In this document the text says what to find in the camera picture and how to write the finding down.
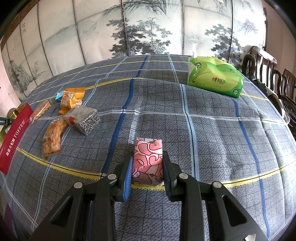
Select pink white patterned pack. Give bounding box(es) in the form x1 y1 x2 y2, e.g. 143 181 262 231
132 138 164 186

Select clear bag orange puffs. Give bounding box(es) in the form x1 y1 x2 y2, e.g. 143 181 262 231
29 100 52 125

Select clear bag fried dough twists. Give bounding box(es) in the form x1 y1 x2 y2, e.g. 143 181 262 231
41 115 68 157

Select teal small snack wrapper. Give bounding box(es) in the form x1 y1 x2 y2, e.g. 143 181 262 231
55 91 64 101

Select silver red foil snack pack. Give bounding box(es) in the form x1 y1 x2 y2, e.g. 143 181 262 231
63 105 100 136

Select orange snack bag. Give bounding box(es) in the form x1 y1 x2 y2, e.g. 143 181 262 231
59 87 85 114

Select round grey stone disc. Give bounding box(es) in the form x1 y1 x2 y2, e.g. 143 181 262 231
6 108 16 118

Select red toffee tin gold interior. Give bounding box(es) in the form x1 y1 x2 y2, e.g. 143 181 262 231
1 103 33 175

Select grey plaid tablecloth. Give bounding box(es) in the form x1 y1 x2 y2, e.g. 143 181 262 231
1 55 295 240

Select painted folding screen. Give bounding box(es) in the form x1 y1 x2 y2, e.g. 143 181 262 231
1 1 266 99

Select green tissue pack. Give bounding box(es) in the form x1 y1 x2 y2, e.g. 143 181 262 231
187 56 244 98

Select dark wooden chair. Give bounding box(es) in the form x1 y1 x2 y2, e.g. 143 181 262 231
242 46 295 136

